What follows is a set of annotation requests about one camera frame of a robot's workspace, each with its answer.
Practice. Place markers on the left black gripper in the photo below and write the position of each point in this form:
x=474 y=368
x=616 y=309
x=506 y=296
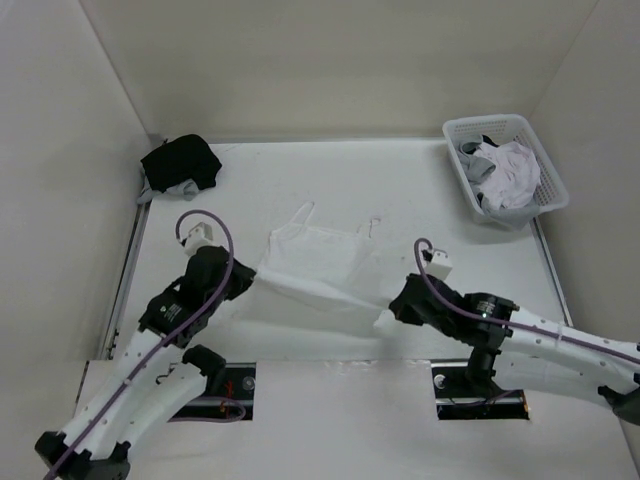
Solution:
x=244 y=277

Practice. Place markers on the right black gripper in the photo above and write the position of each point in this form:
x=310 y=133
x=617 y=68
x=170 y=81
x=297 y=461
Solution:
x=403 y=312

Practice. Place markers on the white tank top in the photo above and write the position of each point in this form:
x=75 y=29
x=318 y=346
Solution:
x=315 y=278

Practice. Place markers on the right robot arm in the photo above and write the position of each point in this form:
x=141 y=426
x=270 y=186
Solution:
x=514 y=349

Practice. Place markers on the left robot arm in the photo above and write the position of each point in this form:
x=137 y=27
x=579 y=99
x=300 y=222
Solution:
x=158 y=373

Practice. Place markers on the folded grey tank top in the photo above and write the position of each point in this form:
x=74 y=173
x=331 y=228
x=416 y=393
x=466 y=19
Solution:
x=186 y=190

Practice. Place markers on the folded black tank top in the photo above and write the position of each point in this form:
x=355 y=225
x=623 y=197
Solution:
x=187 y=158

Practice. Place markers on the grey garment in basket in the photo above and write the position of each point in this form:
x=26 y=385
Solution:
x=476 y=168

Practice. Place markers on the white plastic laundry basket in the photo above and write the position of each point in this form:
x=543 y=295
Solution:
x=496 y=130

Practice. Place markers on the white clothes pile in basket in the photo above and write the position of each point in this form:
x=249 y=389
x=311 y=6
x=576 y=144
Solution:
x=516 y=177

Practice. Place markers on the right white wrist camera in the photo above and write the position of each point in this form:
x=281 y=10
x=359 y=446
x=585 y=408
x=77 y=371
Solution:
x=438 y=264

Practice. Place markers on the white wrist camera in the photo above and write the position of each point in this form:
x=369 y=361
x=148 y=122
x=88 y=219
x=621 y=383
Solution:
x=201 y=235
x=438 y=264

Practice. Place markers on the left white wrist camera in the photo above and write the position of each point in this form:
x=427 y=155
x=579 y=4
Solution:
x=201 y=235

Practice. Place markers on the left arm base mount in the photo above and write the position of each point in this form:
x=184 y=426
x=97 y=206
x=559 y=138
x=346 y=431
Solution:
x=229 y=399

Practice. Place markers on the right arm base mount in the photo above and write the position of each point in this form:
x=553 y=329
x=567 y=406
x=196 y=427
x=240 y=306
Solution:
x=465 y=391

